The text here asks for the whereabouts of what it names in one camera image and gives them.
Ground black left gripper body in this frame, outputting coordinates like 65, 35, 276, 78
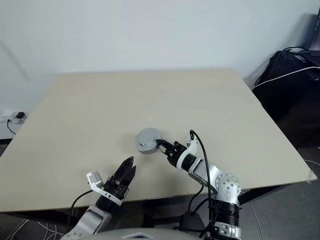
102, 174, 131, 201

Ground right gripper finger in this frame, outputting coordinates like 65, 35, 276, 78
156, 138, 176, 149
159, 146, 175, 158

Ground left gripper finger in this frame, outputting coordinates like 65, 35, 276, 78
113, 156, 135, 181
124, 165, 138, 188

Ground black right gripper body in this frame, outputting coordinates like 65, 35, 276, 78
165, 141, 188, 167

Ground motor end cover with circuit board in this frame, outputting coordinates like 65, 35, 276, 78
134, 127, 163, 151

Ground dark rounded shape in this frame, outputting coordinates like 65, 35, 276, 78
179, 211, 205, 232

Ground large black bag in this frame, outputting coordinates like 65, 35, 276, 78
251, 49, 320, 151

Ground clear table corner protector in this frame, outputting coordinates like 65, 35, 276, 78
306, 171, 317, 185

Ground dark monitor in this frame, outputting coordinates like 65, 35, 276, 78
308, 13, 320, 51

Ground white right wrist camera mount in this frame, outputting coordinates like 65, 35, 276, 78
174, 132, 200, 171

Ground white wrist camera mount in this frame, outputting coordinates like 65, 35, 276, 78
86, 170, 124, 206
174, 132, 200, 171

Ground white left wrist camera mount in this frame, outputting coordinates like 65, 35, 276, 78
86, 170, 124, 206

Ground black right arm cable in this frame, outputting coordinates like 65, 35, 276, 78
187, 129, 219, 240

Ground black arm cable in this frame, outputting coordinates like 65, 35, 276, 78
67, 189, 95, 226
187, 129, 219, 240

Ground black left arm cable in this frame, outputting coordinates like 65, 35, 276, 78
67, 189, 95, 226

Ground white floor cables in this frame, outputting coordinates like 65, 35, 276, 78
14, 217, 73, 240

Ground thin black adapter cable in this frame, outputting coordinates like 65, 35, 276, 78
6, 118, 17, 135

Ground thick white cable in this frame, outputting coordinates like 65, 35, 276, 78
251, 65, 320, 88

